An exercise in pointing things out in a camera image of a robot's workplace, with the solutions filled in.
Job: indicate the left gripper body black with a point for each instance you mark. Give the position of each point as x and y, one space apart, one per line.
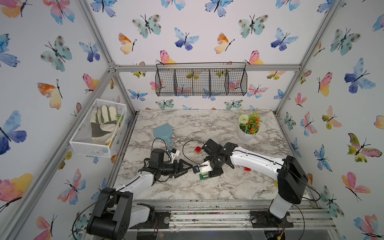
172 170

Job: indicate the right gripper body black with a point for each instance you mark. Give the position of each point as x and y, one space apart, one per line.
215 166

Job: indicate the green long lego brick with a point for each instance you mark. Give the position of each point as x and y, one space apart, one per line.
204 177

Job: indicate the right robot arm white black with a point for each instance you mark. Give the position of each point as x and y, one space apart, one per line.
287 172

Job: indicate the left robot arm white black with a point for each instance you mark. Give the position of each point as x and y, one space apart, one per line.
114 212

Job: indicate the red square lego brick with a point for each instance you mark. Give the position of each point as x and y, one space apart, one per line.
198 149

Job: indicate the light blue dustpan scoop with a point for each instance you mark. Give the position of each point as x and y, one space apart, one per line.
164 132

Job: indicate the white pot with flowers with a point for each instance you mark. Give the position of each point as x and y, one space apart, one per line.
249 125

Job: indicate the work glove white grey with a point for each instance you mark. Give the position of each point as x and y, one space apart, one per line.
103 124

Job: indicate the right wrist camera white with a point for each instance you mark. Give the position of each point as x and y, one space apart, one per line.
202 168

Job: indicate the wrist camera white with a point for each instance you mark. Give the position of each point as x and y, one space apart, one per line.
174 153
202 168

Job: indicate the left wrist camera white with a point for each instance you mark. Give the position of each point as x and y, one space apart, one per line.
174 153

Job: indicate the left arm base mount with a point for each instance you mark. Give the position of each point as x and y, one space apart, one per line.
145 216

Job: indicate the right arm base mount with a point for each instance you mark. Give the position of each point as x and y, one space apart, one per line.
265 219

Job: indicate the black wire wall basket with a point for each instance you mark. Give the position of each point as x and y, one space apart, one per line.
201 79

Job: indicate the white wire wall basket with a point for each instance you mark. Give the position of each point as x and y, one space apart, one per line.
81 141

